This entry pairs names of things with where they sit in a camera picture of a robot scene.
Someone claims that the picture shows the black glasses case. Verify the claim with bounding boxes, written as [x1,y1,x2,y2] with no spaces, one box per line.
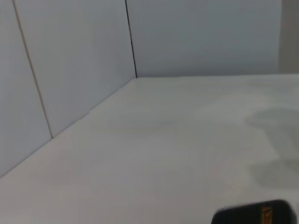
[211,199,298,224]

